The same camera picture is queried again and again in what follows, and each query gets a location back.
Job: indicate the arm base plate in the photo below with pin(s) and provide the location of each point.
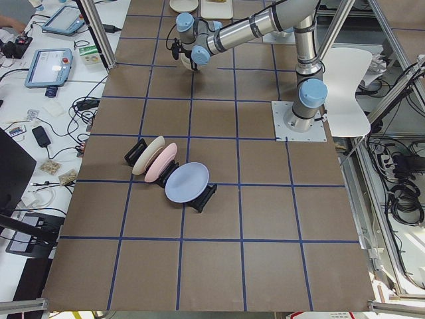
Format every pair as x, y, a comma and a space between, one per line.
289, 128
281, 38

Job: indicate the white chair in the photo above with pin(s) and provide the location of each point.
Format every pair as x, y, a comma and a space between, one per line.
344, 70

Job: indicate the green white box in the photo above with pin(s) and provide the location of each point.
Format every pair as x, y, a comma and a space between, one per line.
89, 55

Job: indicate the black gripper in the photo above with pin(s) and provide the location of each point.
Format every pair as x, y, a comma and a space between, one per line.
194, 65

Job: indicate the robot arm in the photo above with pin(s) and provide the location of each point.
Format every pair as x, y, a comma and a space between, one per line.
198, 40

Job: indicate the black dish rack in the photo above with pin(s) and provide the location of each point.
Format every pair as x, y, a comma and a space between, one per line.
198, 203

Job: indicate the blue teach pendant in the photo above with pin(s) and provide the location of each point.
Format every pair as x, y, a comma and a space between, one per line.
49, 67
66, 21

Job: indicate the cream round plate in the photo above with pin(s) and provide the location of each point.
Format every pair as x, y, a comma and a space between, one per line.
183, 6

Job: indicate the aluminium frame post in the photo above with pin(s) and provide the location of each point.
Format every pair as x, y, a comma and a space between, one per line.
92, 19

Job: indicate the black power adapter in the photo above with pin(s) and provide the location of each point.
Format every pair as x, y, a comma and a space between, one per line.
41, 136

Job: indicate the beige plate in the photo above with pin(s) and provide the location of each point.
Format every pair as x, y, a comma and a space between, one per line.
148, 155

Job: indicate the white rectangular tray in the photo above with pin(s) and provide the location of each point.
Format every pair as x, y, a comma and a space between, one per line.
210, 10

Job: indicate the pink plate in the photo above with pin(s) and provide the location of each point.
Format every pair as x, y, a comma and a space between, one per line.
160, 163

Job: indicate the lavender plate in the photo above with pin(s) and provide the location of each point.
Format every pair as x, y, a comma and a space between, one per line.
187, 182

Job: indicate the white bowl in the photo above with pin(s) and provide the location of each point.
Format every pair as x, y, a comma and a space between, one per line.
186, 62

